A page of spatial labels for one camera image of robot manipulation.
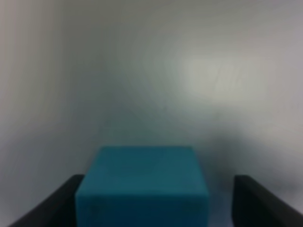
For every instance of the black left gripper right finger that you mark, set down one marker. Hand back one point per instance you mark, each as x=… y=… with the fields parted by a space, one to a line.
x=255 y=206

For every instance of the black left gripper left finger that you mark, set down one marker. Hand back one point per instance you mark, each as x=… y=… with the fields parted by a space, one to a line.
x=58 y=210

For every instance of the blue cube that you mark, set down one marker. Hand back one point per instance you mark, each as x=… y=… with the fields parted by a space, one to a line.
x=143 y=186

